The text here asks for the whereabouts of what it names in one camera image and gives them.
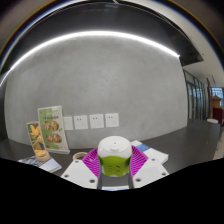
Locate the white booklet with blue band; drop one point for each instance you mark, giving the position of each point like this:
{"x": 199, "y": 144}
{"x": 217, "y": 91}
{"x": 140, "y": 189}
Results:
{"x": 156, "y": 155}

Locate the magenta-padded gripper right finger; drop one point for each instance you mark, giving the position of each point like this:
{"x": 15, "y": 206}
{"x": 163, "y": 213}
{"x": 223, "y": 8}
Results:
{"x": 150, "y": 170}

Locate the black-framed glass partition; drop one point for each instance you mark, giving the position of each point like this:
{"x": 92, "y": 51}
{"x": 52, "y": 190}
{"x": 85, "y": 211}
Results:
{"x": 195, "y": 100}

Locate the white ceiling light strip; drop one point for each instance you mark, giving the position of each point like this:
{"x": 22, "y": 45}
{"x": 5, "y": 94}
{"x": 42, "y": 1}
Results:
{"x": 100, "y": 33}

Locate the small sign with wooden base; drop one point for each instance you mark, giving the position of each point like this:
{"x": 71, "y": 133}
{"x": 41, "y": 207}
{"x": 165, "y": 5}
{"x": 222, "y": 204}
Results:
{"x": 36, "y": 140}

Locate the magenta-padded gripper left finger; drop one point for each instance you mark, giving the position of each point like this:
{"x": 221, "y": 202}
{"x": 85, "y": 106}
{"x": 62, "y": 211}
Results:
{"x": 80, "y": 171}

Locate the green and white charger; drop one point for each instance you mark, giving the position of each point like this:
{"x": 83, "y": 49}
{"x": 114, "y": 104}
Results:
{"x": 114, "y": 150}

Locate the grey printed booklet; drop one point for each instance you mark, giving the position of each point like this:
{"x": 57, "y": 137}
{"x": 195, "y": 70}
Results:
{"x": 46, "y": 164}

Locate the large acrylic menu sign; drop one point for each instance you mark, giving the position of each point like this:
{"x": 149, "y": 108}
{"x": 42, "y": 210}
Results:
{"x": 51, "y": 130}

